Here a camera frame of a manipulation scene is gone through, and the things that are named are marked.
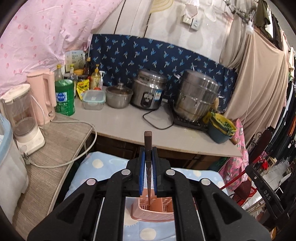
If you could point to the pink electric kettle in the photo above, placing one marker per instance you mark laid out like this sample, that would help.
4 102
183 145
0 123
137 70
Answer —
42 83

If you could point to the blue bowl with vegetables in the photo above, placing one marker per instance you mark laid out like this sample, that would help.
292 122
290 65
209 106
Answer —
220 129

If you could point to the pink perforated utensil holder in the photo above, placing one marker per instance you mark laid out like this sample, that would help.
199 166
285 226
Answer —
152 210

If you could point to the beige hanging cloth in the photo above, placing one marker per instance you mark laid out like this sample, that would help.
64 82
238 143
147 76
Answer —
261 87

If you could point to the pink floral fabric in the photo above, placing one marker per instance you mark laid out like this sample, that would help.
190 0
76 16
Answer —
236 165

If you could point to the blue planet-print tablecloth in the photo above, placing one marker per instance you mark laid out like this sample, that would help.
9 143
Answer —
101 166

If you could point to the small pot with glass lid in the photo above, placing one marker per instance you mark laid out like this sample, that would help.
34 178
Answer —
118 96

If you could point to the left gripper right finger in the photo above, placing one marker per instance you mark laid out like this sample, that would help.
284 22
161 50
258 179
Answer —
154 170

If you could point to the clear food storage container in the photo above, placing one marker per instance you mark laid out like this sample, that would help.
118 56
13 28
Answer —
93 99

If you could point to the white and blue plastic bin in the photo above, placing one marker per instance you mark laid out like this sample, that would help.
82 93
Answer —
13 174

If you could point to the large stainless steamer pot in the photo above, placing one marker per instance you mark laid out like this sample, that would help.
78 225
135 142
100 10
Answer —
197 94

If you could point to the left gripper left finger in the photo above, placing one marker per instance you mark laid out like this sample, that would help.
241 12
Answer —
141 161

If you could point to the yellow oil bottle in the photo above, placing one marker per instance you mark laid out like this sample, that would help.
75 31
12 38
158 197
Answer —
95 79

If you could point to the black induction cooktop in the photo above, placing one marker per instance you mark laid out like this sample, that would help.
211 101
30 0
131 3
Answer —
184 123

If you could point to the green cylindrical canister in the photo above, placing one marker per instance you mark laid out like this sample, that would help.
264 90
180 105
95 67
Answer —
64 91

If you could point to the dark brown chopstick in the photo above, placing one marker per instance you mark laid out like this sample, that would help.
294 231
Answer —
148 161

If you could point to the pink floral curtain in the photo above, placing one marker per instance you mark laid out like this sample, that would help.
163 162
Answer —
41 32

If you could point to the white blender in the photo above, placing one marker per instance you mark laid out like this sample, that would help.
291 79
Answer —
18 109

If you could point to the yellow snack bag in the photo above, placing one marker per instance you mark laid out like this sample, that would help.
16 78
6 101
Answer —
81 87

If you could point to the silver rice cooker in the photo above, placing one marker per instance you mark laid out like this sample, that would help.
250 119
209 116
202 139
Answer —
148 89

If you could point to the navy leaf-print cloth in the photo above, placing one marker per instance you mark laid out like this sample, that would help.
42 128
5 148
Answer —
122 56

